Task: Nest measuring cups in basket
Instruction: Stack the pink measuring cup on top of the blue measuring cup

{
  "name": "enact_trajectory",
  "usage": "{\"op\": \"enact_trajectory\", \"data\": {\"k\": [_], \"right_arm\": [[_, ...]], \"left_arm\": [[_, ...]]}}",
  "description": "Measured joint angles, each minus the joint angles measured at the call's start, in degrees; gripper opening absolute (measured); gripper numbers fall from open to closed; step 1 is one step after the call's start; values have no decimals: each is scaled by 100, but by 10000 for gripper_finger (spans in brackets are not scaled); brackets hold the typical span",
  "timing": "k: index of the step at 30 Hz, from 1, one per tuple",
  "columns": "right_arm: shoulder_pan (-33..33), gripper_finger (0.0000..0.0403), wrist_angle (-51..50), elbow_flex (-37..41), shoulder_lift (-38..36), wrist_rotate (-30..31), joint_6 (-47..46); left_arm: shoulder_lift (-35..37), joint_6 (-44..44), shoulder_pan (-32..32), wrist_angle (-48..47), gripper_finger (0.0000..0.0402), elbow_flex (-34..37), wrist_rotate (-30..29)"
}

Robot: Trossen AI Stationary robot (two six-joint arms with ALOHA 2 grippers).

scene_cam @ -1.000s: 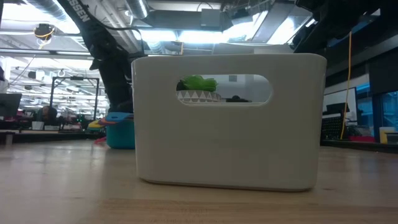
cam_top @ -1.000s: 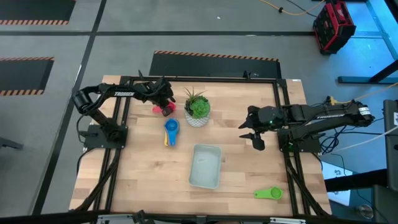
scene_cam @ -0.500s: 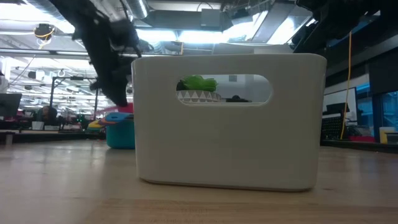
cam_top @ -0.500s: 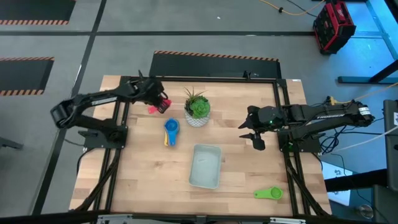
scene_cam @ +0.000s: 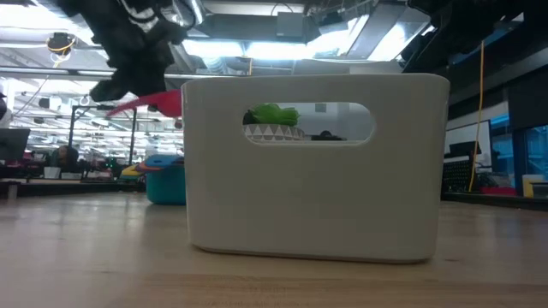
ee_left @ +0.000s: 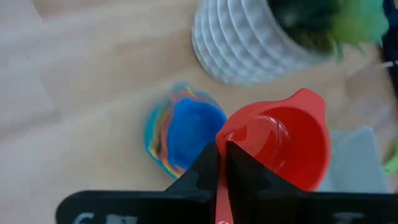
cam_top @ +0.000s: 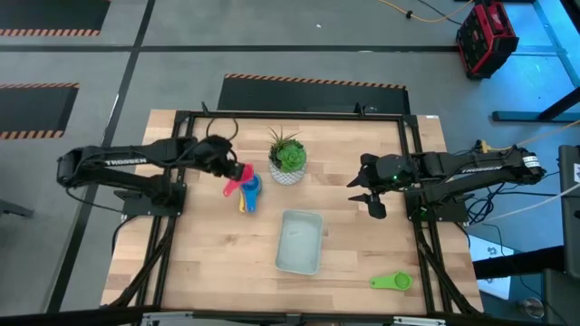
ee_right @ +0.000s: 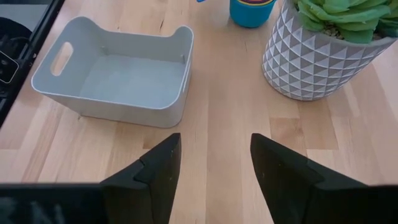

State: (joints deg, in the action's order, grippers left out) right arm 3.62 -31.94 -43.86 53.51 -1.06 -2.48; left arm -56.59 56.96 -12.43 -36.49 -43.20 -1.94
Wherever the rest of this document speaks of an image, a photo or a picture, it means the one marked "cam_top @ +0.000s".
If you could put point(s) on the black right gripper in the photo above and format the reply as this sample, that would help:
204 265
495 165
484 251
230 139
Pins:
394 172

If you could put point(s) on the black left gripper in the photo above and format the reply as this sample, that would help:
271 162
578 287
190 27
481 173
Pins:
217 154

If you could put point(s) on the red measuring cup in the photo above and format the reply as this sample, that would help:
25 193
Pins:
232 188

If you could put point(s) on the large teal measuring cup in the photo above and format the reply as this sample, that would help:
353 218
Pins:
261 186

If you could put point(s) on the yellow measuring cup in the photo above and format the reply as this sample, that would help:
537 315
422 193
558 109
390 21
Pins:
242 204

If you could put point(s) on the white plastic basket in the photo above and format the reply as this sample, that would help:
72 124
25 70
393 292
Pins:
299 242

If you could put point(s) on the green measuring cup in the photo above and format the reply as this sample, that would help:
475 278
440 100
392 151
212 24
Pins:
401 281

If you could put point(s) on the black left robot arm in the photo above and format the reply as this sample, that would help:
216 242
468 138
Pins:
113 163

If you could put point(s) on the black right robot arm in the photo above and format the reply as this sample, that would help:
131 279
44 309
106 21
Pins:
476 169

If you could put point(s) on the succulent plant in white pot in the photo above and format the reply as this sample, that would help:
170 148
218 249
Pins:
290 158

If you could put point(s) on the black hazard-striped floor mat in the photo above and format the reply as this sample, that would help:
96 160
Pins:
54 13
36 111
312 97

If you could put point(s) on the white paper sheet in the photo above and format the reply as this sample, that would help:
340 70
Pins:
487 246

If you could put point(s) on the black metal bar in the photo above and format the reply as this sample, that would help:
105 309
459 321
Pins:
512 267

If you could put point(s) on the red and black toolbox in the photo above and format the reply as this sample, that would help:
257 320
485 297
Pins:
487 41

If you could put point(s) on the silver round cap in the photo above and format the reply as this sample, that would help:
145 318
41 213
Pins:
532 308

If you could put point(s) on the black computer case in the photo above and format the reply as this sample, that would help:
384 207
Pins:
568 226

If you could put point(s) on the black chair leg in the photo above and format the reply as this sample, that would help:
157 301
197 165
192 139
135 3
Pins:
13 208

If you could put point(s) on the black aluminium table frame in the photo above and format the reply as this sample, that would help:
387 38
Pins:
317 116

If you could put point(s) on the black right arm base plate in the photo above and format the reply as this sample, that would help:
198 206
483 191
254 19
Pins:
453 216

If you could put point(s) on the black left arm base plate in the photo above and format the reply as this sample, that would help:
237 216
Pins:
136 206

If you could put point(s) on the silver aluminium rail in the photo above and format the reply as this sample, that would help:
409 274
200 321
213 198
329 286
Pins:
167 317

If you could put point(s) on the black metal desk frame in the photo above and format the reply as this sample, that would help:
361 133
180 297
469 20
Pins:
521 117

